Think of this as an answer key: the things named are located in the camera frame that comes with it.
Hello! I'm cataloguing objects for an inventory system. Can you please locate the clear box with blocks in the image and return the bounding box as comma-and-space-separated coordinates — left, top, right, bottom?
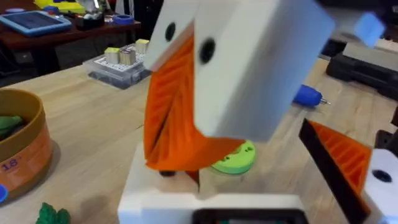
82, 39, 154, 90

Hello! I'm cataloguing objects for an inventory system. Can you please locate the green disc with holes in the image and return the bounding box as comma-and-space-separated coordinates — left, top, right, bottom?
211, 139, 257, 175

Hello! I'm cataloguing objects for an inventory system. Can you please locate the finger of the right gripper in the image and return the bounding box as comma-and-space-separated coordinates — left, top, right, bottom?
142, 0, 200, 171
174, 0, 336, 171

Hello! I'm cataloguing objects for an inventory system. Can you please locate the green toy vegetable bundle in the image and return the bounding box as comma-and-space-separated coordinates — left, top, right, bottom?
35, 202, 72, 224

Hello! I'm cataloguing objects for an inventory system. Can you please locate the black tool case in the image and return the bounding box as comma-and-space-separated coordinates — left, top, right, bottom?
325, 42, 398, 101

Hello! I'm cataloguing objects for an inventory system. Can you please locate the orange toy tub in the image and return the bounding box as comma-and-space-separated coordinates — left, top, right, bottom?
0, 88, 53, 205

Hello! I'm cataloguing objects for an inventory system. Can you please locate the black desk container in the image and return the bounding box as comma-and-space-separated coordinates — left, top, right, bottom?
74, 11, 106, 32

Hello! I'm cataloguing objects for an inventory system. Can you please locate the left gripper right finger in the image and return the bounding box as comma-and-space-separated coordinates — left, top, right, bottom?
298, 118, 398, 224

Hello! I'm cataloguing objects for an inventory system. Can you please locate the yellow toy board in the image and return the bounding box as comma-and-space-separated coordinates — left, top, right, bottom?
33, 0, 86, 15

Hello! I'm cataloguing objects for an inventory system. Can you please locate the blue tape roll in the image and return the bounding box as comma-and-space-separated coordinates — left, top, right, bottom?
112, 14, 136, 26

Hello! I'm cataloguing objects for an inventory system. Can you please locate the brown side desk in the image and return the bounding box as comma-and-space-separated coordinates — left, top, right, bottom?
0, 0, 142, 68

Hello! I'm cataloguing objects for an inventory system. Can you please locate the left gripper bare white left finger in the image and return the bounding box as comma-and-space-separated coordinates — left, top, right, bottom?
119, 142, 201, 200

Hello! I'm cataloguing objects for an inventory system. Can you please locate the blue flat tray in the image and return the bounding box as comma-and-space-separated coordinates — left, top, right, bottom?
0, 10, 73, 37

